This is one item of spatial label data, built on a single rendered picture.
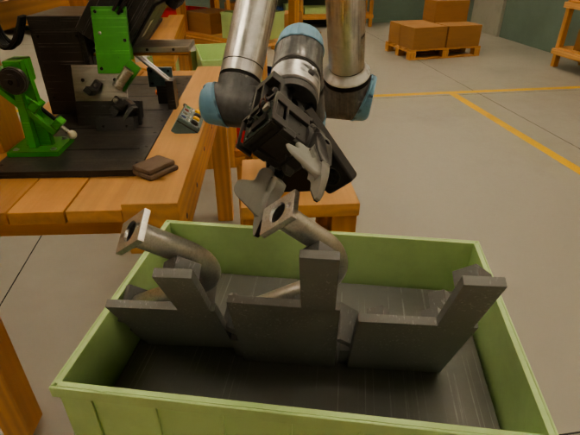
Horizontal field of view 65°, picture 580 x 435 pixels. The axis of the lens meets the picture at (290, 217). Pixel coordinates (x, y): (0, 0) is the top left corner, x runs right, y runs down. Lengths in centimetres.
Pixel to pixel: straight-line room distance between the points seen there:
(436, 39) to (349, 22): 648
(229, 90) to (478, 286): 51
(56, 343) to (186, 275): 173
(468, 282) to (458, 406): 30
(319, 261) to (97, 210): 81
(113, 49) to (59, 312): 124
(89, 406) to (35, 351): 155
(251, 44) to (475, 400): 68
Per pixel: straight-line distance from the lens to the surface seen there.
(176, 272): 53
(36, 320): 238
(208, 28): 471
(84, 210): 123
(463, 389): 80
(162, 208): 116
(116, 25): 173
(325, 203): 122
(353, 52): 110
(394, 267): 93
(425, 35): 739
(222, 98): 81
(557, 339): 231
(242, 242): 92
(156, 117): 178
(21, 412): 185
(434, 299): 68
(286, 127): 55
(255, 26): 86
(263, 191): 58
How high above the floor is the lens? 144
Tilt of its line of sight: 31 degrees down
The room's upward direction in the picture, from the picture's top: straight up
